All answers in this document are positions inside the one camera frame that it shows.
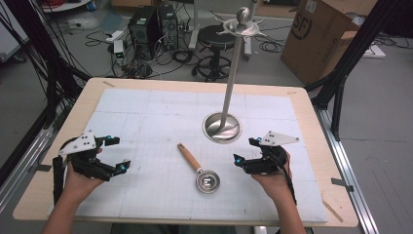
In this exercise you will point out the person's left hand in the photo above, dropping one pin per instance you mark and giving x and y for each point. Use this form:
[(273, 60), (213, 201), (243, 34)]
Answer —
[(79, 186)]

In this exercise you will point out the narrow black computer tower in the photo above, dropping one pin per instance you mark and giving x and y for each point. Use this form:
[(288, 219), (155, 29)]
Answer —
[(168, 27)]

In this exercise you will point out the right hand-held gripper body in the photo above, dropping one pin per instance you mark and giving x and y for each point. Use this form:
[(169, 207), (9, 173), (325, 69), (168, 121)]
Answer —
[(269, 159)]

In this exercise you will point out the aluminium rail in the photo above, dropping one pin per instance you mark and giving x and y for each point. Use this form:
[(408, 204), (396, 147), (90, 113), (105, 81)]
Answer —
[(350, 182), (22, 162)]

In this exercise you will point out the white grid mat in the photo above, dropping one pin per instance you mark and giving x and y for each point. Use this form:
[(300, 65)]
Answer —
[(156, 195)]

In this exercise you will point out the grey metal stand post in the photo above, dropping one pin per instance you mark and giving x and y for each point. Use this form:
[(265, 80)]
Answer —
[(195, 26)]

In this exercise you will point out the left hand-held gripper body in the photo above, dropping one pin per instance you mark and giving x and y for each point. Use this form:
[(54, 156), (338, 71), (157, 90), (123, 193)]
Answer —
[(85, 158)]

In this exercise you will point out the small white electronic box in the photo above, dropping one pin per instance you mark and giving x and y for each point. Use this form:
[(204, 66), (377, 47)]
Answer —
[(119, 49)]

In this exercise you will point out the tall metal utensil stand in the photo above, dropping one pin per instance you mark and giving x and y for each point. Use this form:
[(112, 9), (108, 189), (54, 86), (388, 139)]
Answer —
[(227, 97)]

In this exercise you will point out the large black computer tower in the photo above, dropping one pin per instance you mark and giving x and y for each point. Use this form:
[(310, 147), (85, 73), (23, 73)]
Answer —
[(142, 31)]

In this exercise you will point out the person's right hand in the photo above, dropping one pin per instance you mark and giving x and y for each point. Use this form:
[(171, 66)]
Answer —
[(273, 186)]

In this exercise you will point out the brown cardboard box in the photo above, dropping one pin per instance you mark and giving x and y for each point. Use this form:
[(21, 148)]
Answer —
[(321, 39)]

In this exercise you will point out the person's dark pants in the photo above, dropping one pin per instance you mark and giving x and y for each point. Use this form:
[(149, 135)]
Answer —
[(172, 229)]

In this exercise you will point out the black metal frame strut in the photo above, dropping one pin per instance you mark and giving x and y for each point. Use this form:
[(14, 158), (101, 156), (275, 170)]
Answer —
[(350, 55)]

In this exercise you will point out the flat white power strip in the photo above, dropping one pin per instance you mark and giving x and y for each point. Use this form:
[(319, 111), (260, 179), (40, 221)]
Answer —
[(373, 52)]

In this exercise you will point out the black round stool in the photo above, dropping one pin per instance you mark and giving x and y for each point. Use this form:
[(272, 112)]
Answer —
[(216, 39)]

